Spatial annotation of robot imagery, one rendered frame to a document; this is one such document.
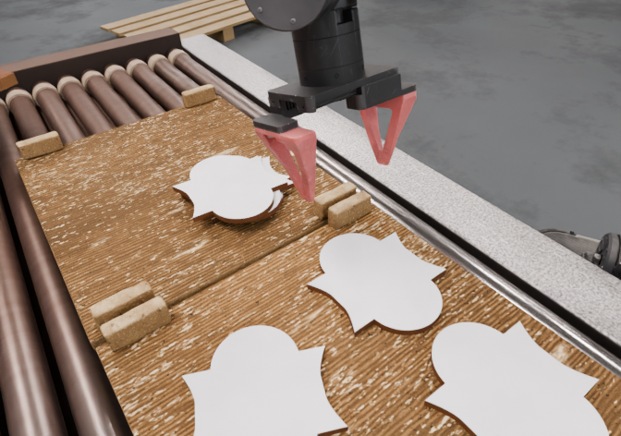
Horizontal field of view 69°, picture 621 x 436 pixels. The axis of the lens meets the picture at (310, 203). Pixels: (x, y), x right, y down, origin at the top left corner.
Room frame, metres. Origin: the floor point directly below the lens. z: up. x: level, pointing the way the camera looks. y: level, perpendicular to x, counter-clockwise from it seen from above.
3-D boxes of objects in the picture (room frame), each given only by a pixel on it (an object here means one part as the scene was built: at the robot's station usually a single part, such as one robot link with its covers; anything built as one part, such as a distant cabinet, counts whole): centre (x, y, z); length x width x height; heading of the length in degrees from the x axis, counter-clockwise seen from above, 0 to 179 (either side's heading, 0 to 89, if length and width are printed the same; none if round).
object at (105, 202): (0.53, 0.19, 0.93); 0.41 x 0.35 x 0.02; 35
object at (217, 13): (4.19, 0.95, 0.06); 1.37 x 0.94 x 0.12; 134
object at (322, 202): (0.45, -0.03, 0.95); 0.06 x 0.02 x 0.03; 125
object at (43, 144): (0.61, 0.41, 0.95); 0.06 x 0.02 x 0.03; 125
